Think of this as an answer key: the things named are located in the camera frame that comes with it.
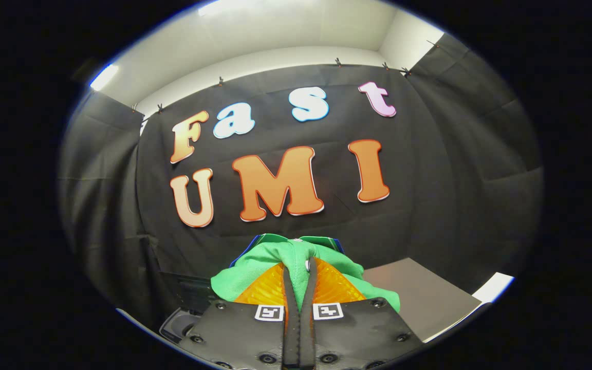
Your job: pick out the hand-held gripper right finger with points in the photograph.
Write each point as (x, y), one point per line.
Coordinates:
(308, 318)

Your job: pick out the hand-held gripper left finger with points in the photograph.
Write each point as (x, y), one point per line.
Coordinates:
(292, 318)

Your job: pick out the green shirt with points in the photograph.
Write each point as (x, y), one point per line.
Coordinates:
(255, 270)

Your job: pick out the black backdrop cloth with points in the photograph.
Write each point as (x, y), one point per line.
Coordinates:
(429, 180)

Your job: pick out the white flat panel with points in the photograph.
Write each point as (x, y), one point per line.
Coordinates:
(494, 288)

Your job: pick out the row of small dark clips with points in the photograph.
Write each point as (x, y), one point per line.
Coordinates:
(337, 62)

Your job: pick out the ceiling light panel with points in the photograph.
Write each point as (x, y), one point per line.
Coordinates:
(105, 77)

